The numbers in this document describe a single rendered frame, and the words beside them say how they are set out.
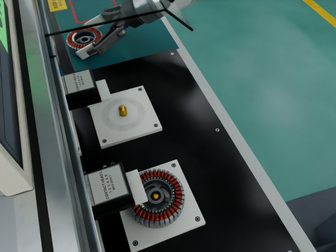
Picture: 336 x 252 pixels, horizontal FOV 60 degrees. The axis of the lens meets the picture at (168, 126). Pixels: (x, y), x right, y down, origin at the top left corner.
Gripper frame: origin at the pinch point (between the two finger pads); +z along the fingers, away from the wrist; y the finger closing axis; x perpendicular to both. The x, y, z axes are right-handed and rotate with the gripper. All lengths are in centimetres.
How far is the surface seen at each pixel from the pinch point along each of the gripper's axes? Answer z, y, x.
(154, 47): -17.2, -0.8, -12.6
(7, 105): -29, -60, 26
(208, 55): -8, 86, -93
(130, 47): -10.8, -0.6, -8.8
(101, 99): -15.5, -35.0, 3.7
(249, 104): -26, 41, -104
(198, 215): -27, -56, -16
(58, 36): -6.5, -17.3, 12.1
